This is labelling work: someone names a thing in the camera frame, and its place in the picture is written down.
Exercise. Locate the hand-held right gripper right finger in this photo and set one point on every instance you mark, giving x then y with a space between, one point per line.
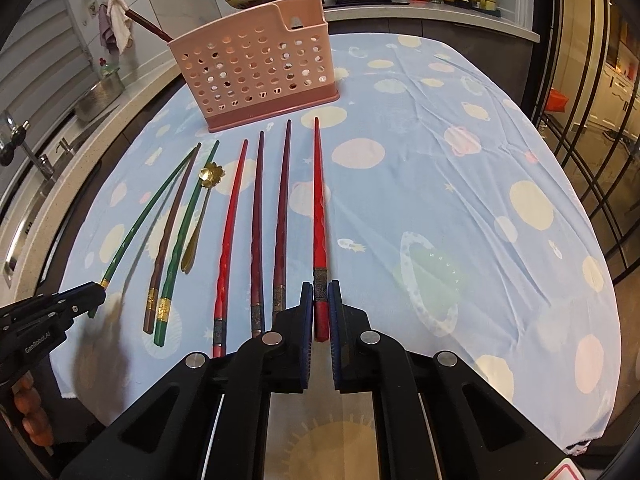
335 330

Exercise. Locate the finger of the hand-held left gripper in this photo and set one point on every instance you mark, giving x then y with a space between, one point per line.
85 297

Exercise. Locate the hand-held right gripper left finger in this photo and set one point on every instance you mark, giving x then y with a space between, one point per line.
305 330

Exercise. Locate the green chopstick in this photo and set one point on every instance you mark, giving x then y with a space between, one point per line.
176 260
129 232

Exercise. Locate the brown chopstick gold band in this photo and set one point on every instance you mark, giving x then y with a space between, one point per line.
159 265

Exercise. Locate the bright red chopstick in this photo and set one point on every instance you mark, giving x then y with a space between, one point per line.
318 210

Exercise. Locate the red chopstick dark band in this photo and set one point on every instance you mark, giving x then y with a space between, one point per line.
231 230

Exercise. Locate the gold flower spoon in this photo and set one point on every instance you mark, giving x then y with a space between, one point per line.
211 173

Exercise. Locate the pink perforated utensil holder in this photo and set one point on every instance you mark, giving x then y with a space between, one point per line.
250 75

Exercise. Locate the blue planet print tablecloth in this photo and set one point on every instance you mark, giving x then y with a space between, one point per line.
425 185

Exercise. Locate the chrome faucet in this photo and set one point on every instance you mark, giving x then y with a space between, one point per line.
15 135

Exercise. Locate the steel basin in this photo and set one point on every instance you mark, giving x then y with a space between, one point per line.
100 97

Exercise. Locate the purple hanging cloth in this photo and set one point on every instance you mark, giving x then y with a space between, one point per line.
105 27

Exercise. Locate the white hanging towel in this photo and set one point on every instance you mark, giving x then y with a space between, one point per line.
120 22

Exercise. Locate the orange bag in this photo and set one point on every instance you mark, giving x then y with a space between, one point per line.
557 100

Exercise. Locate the black framed glass door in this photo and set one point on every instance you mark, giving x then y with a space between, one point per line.
590 110

